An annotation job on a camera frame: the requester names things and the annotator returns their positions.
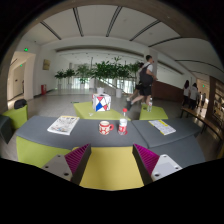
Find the red-capped clear water bottle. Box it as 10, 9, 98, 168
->
118, 107, 129, 136

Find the person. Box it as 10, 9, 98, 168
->
181, 79, 191, 108
134, 61, 145, 101
188, 83, 199, 110
125, 54, 158, 111
199, 91, 207, 108

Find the large lime green table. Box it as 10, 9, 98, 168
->
72, 101, 132, 122

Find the wooden shelf unit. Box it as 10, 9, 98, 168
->
205, 75, 224, 128

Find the wooden bench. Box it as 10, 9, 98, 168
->
180, 106, 224, 141

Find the dark grey seat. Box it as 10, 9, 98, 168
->
0, 114, 14, 145

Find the small lime green table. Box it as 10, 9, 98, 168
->
138, 104, 169, 121

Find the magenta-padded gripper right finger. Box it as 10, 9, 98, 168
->
131, 143, 184, 186

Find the red blue white cube box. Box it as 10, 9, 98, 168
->
91, 93, 112, 113

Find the yellow and white booklet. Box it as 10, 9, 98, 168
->
148, 119, 177, 136

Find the lime green seat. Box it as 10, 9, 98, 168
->
2, 104, 29, 131

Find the white printed magazine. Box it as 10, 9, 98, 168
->
46, 115, 81, 136

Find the red and white mug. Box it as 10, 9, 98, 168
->
98, 120, 115, 136

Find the potted green plants group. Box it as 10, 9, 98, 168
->
54, 56, 143, 99

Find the black bag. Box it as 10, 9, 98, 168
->
13, 98, 28, 110

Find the small clear water bottle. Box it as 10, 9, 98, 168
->
146, 97, 154, 113

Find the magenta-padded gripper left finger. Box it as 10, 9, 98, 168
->
40, 143, 93, 186

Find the yellowish wall plaque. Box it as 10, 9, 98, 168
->
42, 59, 51, 71

